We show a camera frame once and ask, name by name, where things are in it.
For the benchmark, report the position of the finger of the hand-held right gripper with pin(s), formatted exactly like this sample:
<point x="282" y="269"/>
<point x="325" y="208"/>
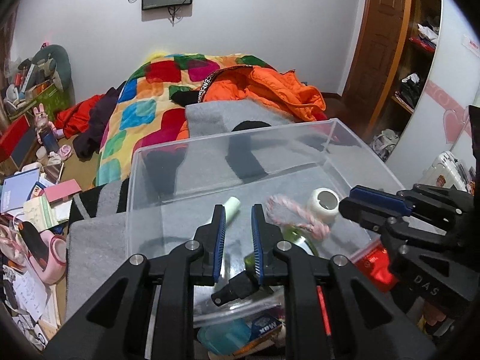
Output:
<point x="367" y="217"/>
<point x="375" y="197"/>

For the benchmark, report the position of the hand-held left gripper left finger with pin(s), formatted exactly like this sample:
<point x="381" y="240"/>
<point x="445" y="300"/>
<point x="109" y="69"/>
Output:
<point x="220" y="243"/>

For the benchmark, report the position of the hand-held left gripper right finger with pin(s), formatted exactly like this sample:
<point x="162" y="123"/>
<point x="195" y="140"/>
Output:
<point x="257" y="243"/>

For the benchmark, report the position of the pale green tube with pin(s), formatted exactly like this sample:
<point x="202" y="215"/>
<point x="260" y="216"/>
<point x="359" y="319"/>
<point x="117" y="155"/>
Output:
<point x="230" y="208"/>

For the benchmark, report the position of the red pouch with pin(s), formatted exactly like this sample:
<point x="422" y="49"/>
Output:
<point x="375" y="266"/>

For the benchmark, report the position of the white tape roll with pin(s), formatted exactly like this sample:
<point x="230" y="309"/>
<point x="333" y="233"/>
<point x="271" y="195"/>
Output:
<point x="318" y="210"/>

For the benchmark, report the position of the small blue cardboard box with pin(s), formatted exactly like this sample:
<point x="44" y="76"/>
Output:
<point x="264" y="326"/>

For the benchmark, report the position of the clear plastic storage box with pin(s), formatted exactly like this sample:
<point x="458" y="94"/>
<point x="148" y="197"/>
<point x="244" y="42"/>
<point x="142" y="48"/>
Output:
<point x="285" y="150"/>

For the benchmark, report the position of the green bottle with black pump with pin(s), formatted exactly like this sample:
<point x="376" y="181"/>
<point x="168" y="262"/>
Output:
<point x="300" y="245"/>

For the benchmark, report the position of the white shoes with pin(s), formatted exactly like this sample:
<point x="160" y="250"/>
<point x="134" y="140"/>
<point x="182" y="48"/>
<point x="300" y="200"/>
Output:
<point x="384" y="142"/>

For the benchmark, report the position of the clear plastic bag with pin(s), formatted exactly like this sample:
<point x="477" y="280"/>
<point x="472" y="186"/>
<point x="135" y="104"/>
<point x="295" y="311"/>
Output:
<point x="225" y="311"/>

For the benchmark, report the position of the white printed bag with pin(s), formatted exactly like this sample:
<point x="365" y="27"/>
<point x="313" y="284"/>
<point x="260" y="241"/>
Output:
<point x="446" y="172"/>

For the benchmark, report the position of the teal plastic case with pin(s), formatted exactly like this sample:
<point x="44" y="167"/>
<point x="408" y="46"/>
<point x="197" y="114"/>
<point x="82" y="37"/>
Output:
<point x="225" y="337"/>

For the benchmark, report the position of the black bag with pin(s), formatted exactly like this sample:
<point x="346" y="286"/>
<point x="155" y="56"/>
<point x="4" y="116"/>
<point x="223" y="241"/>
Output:
<point x="410" y="88"/>

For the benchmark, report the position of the white wardrobe door pink hearts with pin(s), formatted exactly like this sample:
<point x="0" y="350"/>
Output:
<point x="442" y="71"/>

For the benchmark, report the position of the wooden shelf unit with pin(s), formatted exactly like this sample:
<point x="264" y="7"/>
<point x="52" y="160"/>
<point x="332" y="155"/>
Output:
<point x="408" y="56"/>

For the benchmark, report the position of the orange puffer jacket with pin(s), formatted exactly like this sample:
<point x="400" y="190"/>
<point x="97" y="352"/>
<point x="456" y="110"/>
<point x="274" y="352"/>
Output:
<point x="270" y="86"/>

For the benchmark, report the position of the colourful patchwork blanket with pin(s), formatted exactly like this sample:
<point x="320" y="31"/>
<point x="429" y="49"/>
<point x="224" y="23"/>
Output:
<point x="142" y="112"/>

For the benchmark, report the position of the red folded cloth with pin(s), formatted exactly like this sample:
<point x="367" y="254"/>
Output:
<point x="422" y="43"/>

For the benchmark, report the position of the pink notebook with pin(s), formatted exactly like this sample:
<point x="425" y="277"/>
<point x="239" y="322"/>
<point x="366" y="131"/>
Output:
<point x="62" y="189"/>

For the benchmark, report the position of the brown wooden door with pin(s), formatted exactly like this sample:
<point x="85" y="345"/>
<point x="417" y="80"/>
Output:
<point x="375" y="26"/>

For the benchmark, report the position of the dark purple cloth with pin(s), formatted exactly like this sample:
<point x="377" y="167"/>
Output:
<point x="97" y="120"/>

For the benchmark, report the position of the white folded cloth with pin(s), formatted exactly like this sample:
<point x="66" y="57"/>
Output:
<point x="429" y="30"/>

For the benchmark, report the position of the small pink slippers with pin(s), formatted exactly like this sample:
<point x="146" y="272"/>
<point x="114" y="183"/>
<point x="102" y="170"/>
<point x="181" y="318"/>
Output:
<point x="64" y="152"/>

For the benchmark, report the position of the pale green notebook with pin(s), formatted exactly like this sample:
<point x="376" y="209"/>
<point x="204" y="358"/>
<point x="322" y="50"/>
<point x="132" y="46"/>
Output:
<point x="37" y="210"/>

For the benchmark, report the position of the black orange device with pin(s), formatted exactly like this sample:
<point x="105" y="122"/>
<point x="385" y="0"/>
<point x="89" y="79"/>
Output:
<point x="33" y="243"/>

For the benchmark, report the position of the white papers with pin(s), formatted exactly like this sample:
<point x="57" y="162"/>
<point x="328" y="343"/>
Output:
<point x="26" y="296"/>

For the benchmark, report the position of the pale blue book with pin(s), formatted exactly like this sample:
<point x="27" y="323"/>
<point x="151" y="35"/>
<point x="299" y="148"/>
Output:
<point x="17" y="191"/>

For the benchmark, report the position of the pink rabbit figure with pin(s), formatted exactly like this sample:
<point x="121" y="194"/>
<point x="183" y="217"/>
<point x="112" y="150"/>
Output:
<point x="43" y="123"/>

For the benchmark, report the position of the green cardboard box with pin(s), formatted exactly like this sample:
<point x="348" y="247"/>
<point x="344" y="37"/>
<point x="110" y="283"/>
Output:
<point x="45" y="101"/>

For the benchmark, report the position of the red box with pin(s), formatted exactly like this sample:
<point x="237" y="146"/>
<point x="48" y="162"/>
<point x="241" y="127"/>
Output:
<point x="11" y="138"/>

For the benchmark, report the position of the grey green neck pillow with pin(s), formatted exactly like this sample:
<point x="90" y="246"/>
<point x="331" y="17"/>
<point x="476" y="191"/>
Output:
<point x="62" y="60"/>

